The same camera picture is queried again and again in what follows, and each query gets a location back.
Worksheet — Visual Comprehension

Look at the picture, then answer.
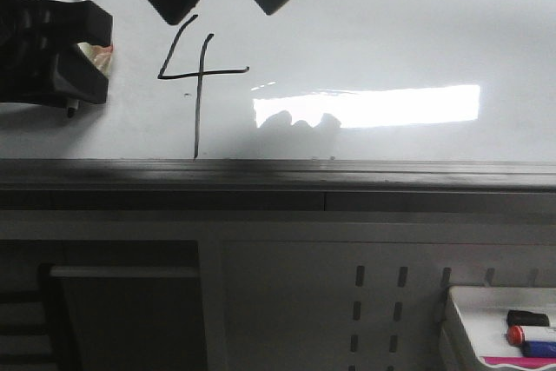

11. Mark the white whiteboard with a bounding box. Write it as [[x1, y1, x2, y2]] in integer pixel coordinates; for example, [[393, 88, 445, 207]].
[[1, 0, 555, 162]]

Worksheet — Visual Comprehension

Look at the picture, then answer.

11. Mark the dark shelf unit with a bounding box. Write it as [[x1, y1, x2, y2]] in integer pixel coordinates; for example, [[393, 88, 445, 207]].
[[1, 241, 208, 370]]

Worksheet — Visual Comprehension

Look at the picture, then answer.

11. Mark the grey slotted pegboard panel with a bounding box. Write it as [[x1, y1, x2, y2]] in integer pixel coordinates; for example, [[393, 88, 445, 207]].
[[222, 241, 555, 370]]

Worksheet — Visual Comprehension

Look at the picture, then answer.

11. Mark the white plastic marker tray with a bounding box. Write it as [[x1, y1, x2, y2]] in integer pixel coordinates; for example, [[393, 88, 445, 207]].
[[440, 286, 555, 370]]

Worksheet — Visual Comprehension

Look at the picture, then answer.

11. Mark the black marker in tray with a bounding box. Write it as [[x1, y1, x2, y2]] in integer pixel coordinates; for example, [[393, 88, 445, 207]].
[[506, 309, 550, 327]]

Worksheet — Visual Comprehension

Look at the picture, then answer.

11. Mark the red-capped marker in tray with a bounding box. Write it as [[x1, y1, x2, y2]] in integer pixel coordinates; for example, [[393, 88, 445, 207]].
[[506, 325, 556, 347]]

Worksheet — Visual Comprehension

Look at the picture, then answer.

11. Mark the blue-capped marker in tray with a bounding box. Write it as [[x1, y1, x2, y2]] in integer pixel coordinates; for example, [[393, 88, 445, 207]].
[[521, 341, 556, 358]]

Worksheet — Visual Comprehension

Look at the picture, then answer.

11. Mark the pink object in tray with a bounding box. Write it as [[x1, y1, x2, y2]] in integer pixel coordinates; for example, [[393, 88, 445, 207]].
[[482, 356, 555, 369]]

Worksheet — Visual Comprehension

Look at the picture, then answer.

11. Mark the grey whiteboard frame ledge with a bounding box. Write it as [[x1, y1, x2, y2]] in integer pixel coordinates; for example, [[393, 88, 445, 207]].
[[1, 159, 555, 215]]

